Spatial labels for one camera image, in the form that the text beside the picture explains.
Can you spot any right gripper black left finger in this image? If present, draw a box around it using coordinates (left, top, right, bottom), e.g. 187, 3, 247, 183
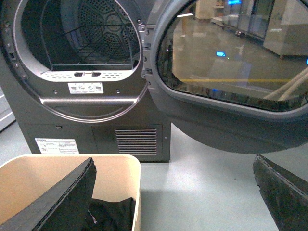
0, 157, 97, 231

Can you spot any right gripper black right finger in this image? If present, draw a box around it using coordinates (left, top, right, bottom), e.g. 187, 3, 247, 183
253, 154, 308, 231

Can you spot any beige plastic laundry hamper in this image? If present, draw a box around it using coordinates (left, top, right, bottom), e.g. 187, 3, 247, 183
0, 154, 141, 231

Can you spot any black printed clothing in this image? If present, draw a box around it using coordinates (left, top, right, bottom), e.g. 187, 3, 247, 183
82, 197, 136, 231

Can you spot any round glass dryer door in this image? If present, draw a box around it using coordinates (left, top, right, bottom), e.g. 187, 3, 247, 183
143, 0, 308, 154

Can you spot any dark grey tumble dryer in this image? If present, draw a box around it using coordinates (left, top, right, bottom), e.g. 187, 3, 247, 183
0, 0, 171, 162

